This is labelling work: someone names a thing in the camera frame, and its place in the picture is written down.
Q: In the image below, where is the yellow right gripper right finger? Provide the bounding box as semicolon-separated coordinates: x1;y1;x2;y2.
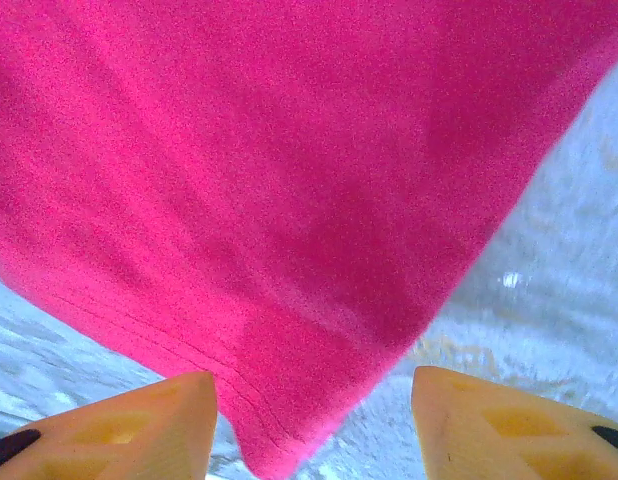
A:
410;365;618;480

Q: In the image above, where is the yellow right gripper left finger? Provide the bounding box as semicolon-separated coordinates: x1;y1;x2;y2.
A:
0;370;219;480

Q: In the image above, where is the red t-shirt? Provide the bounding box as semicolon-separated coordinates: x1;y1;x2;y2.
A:
0;0;618;480

